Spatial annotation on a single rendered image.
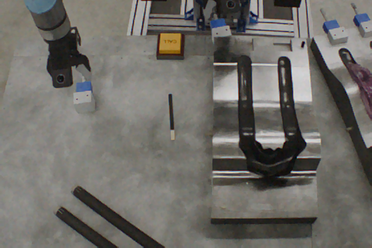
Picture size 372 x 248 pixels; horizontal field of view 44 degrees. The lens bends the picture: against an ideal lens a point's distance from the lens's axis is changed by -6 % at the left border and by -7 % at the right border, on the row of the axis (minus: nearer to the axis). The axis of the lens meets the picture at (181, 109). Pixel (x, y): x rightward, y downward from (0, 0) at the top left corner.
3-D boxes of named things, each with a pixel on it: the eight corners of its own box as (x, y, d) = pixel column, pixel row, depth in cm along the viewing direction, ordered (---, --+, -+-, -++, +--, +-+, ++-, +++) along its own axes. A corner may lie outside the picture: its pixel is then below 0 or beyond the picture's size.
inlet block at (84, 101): (78, 74, 140) (73, 64, 135) (93, 71, 140) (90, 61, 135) (78, 113, 134) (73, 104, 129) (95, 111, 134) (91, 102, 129)
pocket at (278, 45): (271, 45, 135) (272, 37, 131) (289, 45, 134) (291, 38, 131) (272, 58, 133) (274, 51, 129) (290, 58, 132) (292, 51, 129)
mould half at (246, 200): (213, 54, 140) (213, 26, 128) (301, 56, 139) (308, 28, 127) (210, 223, 117) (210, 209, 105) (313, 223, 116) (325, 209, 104)
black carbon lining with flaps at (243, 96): (235, 59, 131) (236, 38, 123) (293, 60, 130) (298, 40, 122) (236, 181, 115) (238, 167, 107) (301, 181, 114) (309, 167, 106)
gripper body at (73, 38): (82, 40, 120) (72, 10, 109) (82, 68, 116) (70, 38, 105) (54, 44, 120) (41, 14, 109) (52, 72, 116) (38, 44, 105)
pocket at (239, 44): (233, 44, 135) (234, 36, 132) (252, 44, 135) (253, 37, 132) (234, 58, 133) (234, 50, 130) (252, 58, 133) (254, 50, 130)
